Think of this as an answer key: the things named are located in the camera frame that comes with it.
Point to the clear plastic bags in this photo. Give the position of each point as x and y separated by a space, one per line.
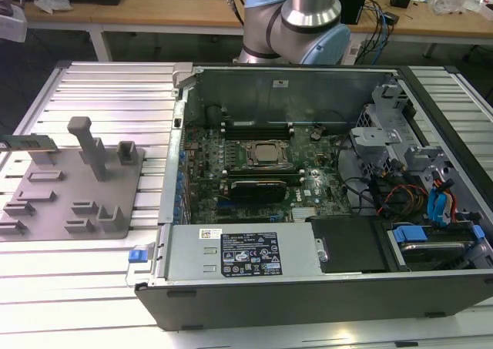
452 0

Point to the black plastic shroud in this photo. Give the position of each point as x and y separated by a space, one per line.
346 245

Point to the grey case corner latch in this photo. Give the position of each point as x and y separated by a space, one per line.
183 73

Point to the silver chipset heatsink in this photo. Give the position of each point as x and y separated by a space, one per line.
306 213

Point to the black speaker box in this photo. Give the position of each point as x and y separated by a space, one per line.
356 2

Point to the blue case latch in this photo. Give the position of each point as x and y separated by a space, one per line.
138 256

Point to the green RAM stick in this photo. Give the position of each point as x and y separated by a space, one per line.
31 144

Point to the grey parts rack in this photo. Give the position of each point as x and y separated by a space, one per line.
77 179

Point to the white QR sticker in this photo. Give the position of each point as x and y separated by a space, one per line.
307 192

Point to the silver drive cage bracket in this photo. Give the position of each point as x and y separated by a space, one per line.
373 139
427 160

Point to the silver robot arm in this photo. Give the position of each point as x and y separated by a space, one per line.
308 17

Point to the silver power supply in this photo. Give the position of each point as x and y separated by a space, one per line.
192 256

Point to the black open PC case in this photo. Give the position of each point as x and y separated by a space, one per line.
308 306

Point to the white crumpled paper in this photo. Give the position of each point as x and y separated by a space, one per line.
52 3

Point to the wooden desk with white frame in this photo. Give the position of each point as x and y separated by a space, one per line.
115 15

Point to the round coin battery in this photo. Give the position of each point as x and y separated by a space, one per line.
316 136

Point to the silver CPU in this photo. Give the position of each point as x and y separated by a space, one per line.
266 152

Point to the green motherboard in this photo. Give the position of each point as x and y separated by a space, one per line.
327 172

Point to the black graphics card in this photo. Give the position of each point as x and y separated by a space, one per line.
258 191

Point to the hard disk in blue carrier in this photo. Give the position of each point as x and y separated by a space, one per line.
431 252

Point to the RAM slot with white clips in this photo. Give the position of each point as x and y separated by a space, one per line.
258 123
258 132

